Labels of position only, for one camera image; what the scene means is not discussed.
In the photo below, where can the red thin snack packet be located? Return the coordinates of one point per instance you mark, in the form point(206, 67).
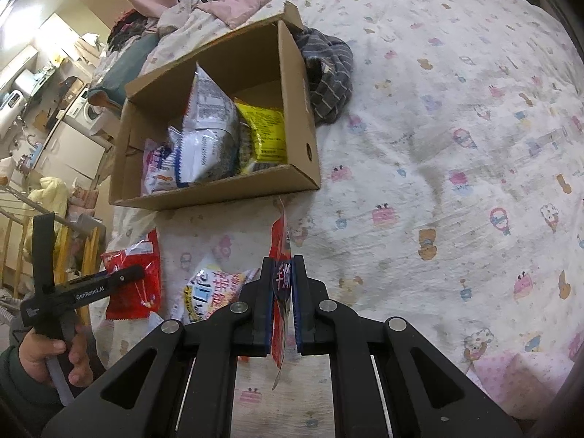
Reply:
point(281, 286)

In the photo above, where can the wooden drying rack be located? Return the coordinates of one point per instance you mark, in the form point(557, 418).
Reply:
point(63, 250)

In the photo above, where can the blue white snack bag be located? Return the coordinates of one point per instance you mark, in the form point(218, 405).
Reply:
point(208, 144)

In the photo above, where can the dark striped garment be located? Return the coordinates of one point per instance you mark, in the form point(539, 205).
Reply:
point(329, 63)

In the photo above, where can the pile of clothes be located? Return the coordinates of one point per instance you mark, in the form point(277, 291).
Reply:
point(129, 28)

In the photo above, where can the pink blanket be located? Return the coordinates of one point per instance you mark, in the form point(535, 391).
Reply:
point(231, 12)

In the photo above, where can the yellow snack bag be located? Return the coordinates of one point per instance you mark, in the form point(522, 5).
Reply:
point(263, 140)

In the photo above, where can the floral white bed quilt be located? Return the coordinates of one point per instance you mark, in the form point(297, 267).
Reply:
point(452, 190)

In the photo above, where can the white red chicken snack bag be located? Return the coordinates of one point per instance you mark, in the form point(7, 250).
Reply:
point(209, 289)

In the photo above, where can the teal folded cushion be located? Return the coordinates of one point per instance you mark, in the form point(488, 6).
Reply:
point(110, 92)

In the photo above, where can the white red cartoon snack bag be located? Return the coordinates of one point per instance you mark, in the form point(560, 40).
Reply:
point(158, 167)

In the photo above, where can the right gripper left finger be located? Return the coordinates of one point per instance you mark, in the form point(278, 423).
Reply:
point(179, 381)

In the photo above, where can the white washing machine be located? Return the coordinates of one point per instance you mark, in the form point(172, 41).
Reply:
point(82, 115)

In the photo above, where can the brown cardboard box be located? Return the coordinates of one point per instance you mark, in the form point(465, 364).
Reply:
point(259, 64)

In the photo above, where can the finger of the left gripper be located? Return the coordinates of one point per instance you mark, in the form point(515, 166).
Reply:
point(118, 278)

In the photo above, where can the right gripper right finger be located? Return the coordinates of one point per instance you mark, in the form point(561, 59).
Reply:
point(387, 379)

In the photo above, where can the person's left hand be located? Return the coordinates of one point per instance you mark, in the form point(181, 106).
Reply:
point(37, 348)

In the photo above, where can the white water heater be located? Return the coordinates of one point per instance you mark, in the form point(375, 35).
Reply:
point(12, 106)

